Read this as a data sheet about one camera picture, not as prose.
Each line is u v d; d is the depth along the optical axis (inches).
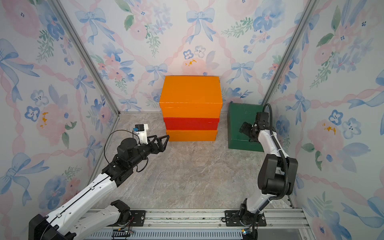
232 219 28.4
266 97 43.4
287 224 28.9
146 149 24.8
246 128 32.9
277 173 18.4
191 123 38.4
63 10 27.8
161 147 25.4
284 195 16.9
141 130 24.7
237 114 41.2
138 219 28.9
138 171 25.1
